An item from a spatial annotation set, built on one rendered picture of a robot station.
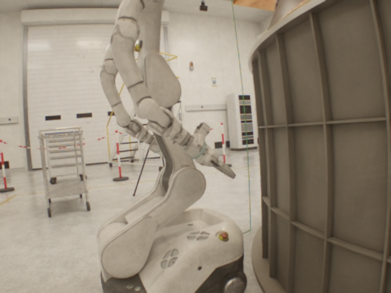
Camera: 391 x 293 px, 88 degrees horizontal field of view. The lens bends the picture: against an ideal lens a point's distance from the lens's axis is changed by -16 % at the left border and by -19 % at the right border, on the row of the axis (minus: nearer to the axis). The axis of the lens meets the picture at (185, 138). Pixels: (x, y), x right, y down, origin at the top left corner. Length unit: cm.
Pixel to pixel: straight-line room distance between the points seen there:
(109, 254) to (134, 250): 10
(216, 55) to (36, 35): 637
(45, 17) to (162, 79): 794
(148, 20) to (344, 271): 122
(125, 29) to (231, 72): 874
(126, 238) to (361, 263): 82
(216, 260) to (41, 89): 777
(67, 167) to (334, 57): 460
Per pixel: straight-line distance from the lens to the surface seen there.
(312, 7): 85
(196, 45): 920
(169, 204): 101
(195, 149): 86
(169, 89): 100
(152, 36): 110
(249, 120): 854
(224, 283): 112
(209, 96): 885
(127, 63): 81
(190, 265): 95
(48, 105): 815
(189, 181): 102
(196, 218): 135
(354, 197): 81
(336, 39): 83
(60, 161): 485
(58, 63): 839
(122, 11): 89
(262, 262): 147
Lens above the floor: 78
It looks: 1 degrees down
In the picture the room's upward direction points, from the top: 4 degrees counter-clockwise
